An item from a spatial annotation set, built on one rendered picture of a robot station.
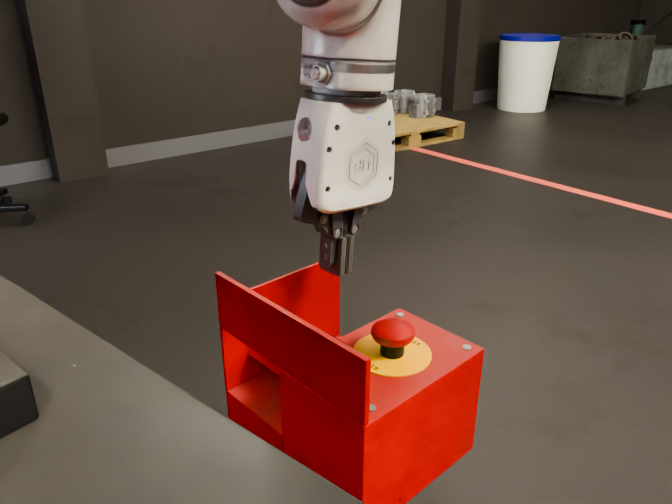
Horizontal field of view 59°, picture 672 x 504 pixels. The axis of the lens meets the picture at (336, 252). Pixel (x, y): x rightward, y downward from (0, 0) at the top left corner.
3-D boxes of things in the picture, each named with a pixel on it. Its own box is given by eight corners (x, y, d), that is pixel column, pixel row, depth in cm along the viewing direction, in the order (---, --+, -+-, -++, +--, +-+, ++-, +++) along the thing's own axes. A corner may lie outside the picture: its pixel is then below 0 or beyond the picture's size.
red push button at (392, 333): (422, 359, 54) (425, 325, 53) (393, 377, 52) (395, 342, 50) (390, 342, 57) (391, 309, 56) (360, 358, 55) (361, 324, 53)
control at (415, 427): (473, 448, 60) (492, 290, 53) (361, 540, 50) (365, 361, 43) (337, 364, 73) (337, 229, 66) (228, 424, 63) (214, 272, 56)
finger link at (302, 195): (282, 204, 52) (316, 235, 56) (329, 134, 53) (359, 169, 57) (274, 201, 53) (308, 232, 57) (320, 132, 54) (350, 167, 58)
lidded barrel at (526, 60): (514, 101, 625) (522, 32, 597) (562, 108, 586) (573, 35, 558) (479, 107, 592) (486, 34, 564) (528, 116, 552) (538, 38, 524)
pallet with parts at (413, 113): (399, 122, 527) (400, 86, 514) (466, 137, 473) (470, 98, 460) (299, 140, 464) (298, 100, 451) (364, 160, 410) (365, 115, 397)
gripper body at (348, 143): (333, 88, 48) (326, 221, 52) (415, 86, 54) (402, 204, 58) (276, 79, 53) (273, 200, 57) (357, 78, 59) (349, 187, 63)
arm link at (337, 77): (343, 61, 47) (341, 100, 48) (415, 62, 53) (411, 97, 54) (278, 54, 53) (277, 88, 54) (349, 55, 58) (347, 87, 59)
